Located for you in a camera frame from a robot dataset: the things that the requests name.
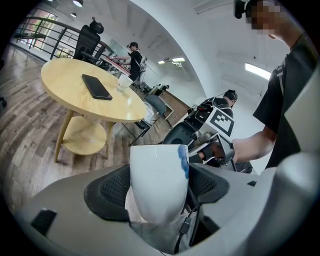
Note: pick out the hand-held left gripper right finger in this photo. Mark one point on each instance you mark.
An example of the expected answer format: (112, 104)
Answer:
(207, 185)

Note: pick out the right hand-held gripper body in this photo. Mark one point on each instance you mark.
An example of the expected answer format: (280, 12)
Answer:
(220, 120)

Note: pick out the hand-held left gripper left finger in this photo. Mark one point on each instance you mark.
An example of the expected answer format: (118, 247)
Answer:
(110, 190)

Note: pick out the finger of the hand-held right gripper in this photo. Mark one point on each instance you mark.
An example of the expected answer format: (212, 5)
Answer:
(197, 156)

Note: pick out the white ceramic cup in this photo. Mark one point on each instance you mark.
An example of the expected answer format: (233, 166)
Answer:
(157, 180)

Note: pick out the person's right forearm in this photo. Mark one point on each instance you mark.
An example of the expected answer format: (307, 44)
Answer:
(252, 145)

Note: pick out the person's right hand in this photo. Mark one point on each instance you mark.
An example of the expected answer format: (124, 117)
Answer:
(215, 150)

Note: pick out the black chair back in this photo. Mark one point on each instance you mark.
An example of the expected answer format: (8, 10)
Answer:
(178, 133)

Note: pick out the long ceiling light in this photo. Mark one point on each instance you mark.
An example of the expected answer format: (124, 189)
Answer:
(257, 70)
(178, 59)

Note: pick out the white plastic bag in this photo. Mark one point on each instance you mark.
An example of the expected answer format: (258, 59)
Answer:
(149, 113)

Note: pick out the grey chair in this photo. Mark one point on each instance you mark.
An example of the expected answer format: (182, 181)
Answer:
(156, 105)

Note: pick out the person's grey trousers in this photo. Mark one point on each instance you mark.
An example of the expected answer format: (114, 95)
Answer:
(160, 235)

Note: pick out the person's black t-shirt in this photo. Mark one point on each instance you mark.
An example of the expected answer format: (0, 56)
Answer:
(287, 100)

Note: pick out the clear glass cup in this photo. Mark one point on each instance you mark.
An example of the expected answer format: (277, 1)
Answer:
(123, 83)

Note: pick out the black smartphone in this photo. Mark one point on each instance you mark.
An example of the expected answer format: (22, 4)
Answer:
(97, 86)

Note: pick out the round wooden table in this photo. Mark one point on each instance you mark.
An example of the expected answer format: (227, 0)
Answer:
(75, 82)

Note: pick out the person's head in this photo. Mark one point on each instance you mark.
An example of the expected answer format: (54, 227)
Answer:
(287, 27)

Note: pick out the red table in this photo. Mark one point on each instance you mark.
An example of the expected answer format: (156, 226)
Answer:
(113, 62)

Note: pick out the black headrest office chair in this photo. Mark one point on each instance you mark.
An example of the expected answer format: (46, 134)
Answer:
(87, 41)

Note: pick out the black metal railing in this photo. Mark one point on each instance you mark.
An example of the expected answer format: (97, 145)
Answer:
(45, 32)

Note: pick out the black pendant lamp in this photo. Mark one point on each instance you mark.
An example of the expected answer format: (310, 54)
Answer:
(73, 14)
(78, 2)

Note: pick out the black head camera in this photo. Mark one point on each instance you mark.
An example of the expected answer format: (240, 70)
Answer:
(240, 8)

